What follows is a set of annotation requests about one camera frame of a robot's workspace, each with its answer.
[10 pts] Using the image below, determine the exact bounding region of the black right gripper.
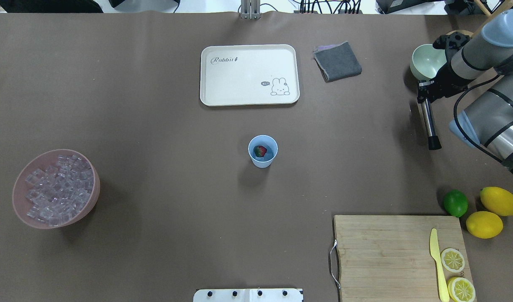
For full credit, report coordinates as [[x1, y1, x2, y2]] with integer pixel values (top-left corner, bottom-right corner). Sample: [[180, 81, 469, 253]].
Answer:
[[416, 33, 471, 104]]

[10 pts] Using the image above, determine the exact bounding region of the steel muddler black tip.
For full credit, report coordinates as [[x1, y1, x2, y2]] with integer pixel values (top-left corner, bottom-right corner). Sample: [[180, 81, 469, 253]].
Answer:
[[420, 98, 442, 151]]

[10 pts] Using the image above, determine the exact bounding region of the red strawberry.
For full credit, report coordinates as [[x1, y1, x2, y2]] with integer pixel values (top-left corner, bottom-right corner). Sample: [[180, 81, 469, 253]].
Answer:
[[253, 145, 268, 159]]

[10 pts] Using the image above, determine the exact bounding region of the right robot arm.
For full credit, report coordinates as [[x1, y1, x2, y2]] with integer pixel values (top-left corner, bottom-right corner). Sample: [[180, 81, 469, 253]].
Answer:
[[416, 8, 513, 174]]

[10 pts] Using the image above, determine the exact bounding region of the light blue plastic cup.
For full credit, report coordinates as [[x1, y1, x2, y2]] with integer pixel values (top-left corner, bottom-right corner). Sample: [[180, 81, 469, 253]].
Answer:
[[248, 135, 278, 168]]

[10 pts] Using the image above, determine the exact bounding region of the clear ice cubes pile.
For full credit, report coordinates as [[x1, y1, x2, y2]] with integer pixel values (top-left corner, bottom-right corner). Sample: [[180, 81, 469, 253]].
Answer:
[[26, 154, 94, 227]]

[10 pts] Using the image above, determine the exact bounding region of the mint green bowl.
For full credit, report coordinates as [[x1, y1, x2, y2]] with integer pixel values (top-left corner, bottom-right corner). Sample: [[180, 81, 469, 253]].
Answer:
[[410, 44, 447, 81]]

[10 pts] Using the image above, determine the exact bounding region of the wooden glass stand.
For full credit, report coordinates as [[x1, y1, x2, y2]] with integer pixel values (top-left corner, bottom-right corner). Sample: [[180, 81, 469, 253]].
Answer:
[[446, 0, 513, 38]]

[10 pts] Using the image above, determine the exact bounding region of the grey folded cloth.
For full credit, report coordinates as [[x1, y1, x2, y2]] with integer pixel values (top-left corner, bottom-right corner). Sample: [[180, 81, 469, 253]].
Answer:
[[313, 41, 362, 82]]

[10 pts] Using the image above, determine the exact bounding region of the green lime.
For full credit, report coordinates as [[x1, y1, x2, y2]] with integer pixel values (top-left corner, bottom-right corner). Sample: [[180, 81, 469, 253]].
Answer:
[[443, 189, 469, 218]]

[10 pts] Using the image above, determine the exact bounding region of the yellow lemon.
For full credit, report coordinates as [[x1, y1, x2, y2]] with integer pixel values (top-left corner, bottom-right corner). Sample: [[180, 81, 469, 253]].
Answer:
[[479, 187, 513, 216], [466, 211, 504, 239]]

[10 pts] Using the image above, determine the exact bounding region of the yellow plastic knife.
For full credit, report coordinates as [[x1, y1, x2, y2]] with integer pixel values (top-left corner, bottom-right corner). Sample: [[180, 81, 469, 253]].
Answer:
[[429, 228, 450, 302]]

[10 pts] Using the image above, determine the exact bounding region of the lemon half slice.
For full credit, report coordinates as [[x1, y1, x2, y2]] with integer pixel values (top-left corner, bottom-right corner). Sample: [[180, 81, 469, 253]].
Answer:
[[447, 277, 476, 302], [440, 248, 466, 273]]

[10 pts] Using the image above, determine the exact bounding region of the wooden cutting board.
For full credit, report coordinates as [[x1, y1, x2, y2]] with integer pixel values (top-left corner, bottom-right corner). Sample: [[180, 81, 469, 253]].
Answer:
[[333, 215, 468, 302]]

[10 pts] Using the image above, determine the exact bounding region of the cream rabbit tray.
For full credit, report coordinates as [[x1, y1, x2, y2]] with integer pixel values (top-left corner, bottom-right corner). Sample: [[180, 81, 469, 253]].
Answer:
[[199, 44, 300, 107]]

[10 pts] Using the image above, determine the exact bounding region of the pink bowl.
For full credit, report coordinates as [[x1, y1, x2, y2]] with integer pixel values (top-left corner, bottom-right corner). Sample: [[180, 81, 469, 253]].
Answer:
[[12, 149, 100, 229]]

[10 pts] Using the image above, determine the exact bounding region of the right camera cable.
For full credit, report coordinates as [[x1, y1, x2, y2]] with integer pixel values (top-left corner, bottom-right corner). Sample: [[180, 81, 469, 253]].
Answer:
[[453, 73, 513, 185]]

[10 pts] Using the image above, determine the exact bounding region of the aluminium frame post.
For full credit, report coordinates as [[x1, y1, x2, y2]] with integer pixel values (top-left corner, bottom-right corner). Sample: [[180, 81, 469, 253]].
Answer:
[[240, 0, 262, 20]]

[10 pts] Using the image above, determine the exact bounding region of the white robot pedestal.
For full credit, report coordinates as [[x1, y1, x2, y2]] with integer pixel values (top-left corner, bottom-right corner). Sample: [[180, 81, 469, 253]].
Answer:
[[193, 288, 304, 302]]

